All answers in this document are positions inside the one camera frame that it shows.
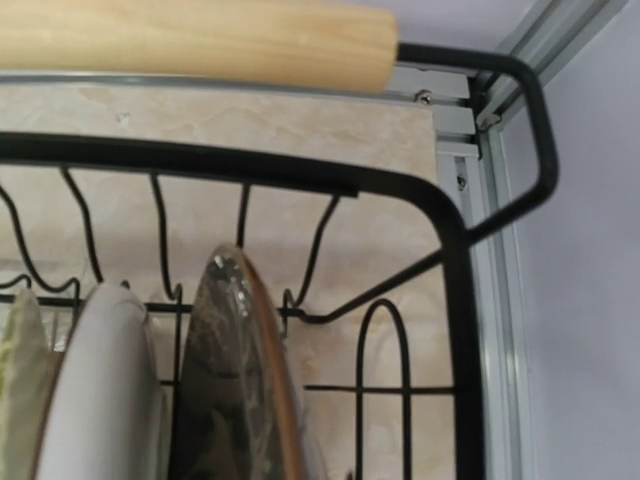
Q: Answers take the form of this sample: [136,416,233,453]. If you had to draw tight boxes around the grey reindeer plate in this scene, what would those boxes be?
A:
[169,244,314,479]

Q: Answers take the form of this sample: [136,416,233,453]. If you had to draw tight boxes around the white plate dark stripes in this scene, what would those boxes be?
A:
[35,283,170,479]

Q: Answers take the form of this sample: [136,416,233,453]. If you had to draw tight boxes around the yellow green woven plate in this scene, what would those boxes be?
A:
[1,289,51,479]

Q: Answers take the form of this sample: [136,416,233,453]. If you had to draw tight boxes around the black wire dish rack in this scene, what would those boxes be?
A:
[0,0,561,480]

